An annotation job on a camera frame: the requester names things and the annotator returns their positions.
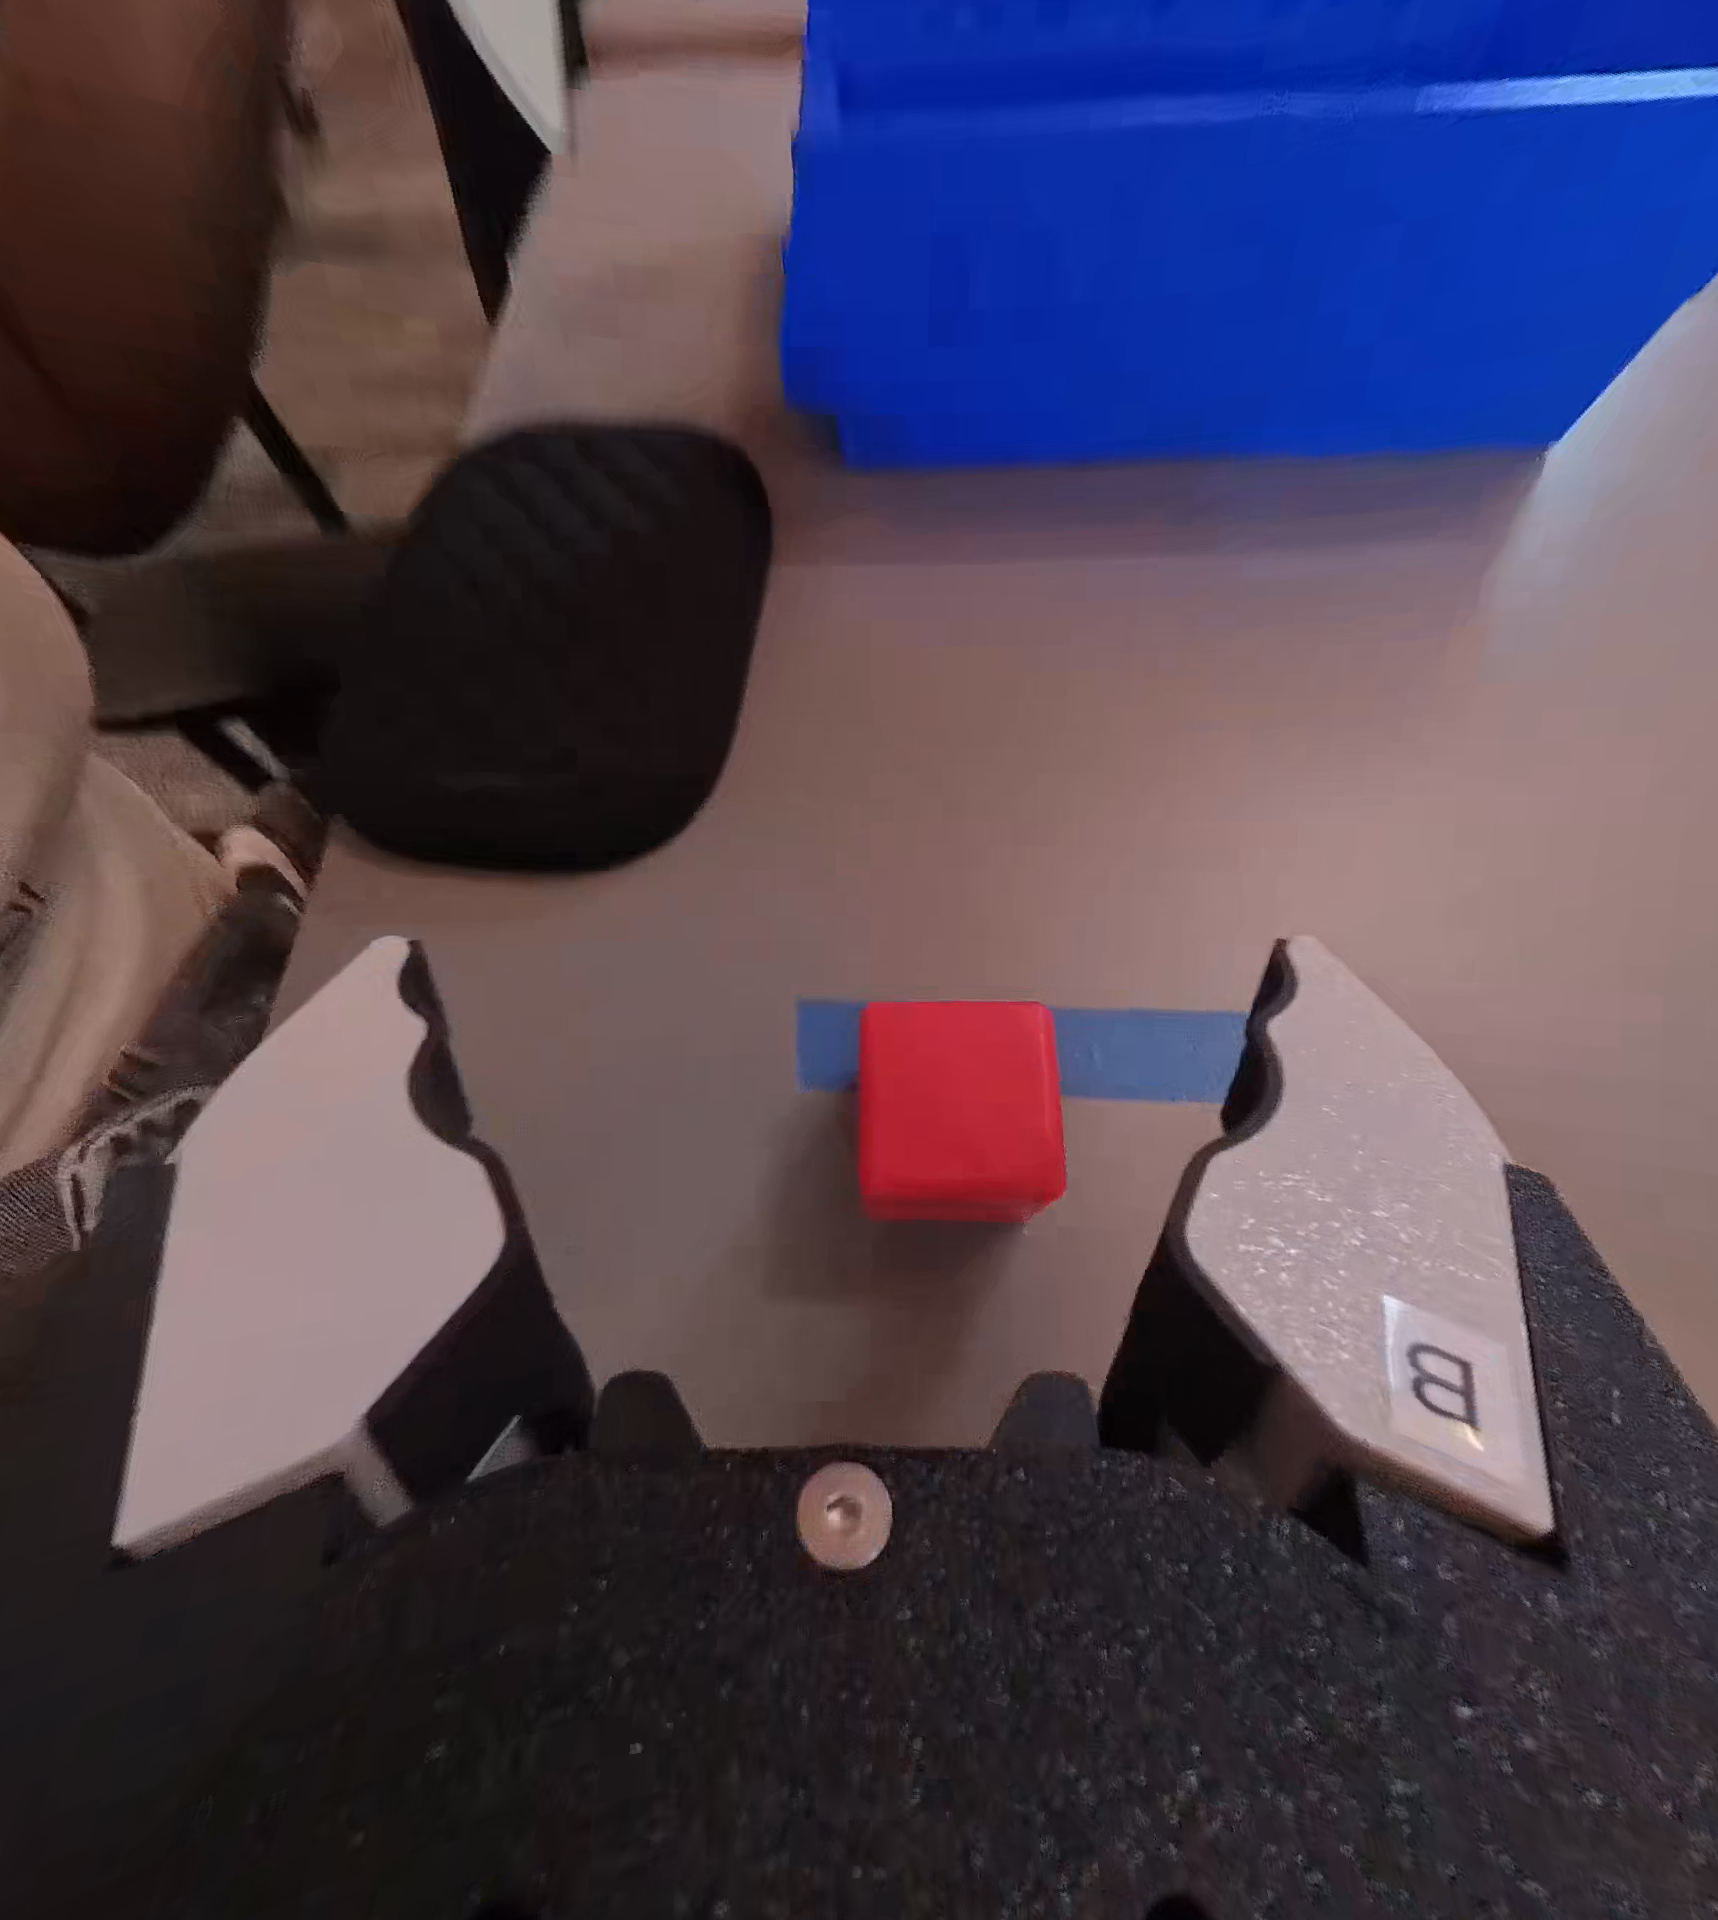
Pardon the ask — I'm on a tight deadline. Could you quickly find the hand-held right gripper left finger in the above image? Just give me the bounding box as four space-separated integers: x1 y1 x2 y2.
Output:
110 934 603 1562

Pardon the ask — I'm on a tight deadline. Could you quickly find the person's left forearm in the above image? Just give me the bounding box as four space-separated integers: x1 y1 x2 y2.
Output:
0 0 314 559

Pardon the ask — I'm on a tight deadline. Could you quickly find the red foam cube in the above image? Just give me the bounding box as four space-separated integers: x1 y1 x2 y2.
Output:
854 997 1073 1222

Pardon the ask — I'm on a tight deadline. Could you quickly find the blue tape strip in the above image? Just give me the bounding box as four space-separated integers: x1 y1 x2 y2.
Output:
795 997 1255 1105

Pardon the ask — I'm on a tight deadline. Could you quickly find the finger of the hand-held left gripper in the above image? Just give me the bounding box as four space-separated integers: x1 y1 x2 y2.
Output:
399 0 595 327

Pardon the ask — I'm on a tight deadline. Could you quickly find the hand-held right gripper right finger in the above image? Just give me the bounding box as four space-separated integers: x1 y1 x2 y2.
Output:
1097 934 1564 1562

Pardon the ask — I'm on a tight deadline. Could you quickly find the blue plastic bin with tag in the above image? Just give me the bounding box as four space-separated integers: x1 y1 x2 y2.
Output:
779 0 1718 473

